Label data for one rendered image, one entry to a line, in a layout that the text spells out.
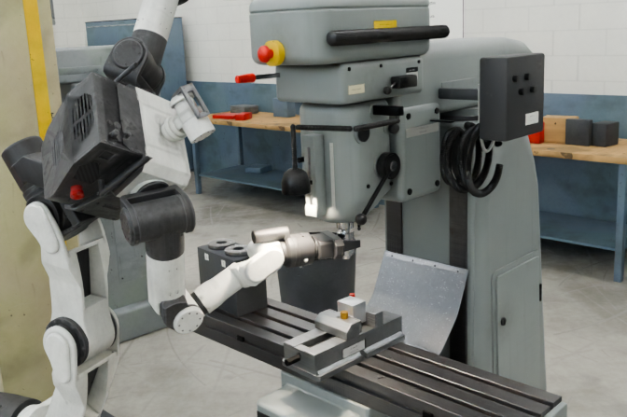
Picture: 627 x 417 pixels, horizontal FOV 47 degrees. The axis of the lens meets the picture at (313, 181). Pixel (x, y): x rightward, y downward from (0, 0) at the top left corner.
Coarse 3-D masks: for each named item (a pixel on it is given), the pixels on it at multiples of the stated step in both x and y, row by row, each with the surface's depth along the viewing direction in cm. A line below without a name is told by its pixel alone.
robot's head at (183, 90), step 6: (192, 84) 169; (180, 90) 168; (186, 90) 168; (192, 90) 169; (174, 96) 169; (180, 96) 168; (186, 96) 167; (198, 96) 169; (192, 102) 167; (198, 102) 169; (192, 108) 167; (204, 108) 169; (198, 114) 167; (204, 114) 168
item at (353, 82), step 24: (288, 72) 182; (312, 72) 177; (336, 72) 171; (360, 72) 175; (384, 72) 181; (408, 72) 188; (288, 96) 184; (312, 96) 178; (336, 96) 173; (360, 96) 176; (384, 96) 183
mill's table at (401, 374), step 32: (224, 320) 226; (256, 320) 224; (288, 320) 223; (256, 352) 215; (384, 352) 199; (416, 352) 198; (320, 384) 197; (352, 384) 190; (384, 384) 181; (416, 384) 181; (448, 384) 182; (480, 384) 179; (512, 384) 178; (416, 416) 175; (448, 416) 168; (480, 416) 165; (512, 416) 164; (544, 416) 165
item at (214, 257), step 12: (216, 240) 242; (228, 240) 241; (204, 252) 237; (216, 252) 233; (228, 252) 228; (240, 252) 228; (204, 264) 238; (216, 264) 232; (228, 264) 226; (204, 276) 239; (252, 288) 230; (264, 288) 233; (228, 300) 230; (240, 300) 227; (252, 300) 230; (264, 300) 234; (228, 312) 232; (240, 312) 228
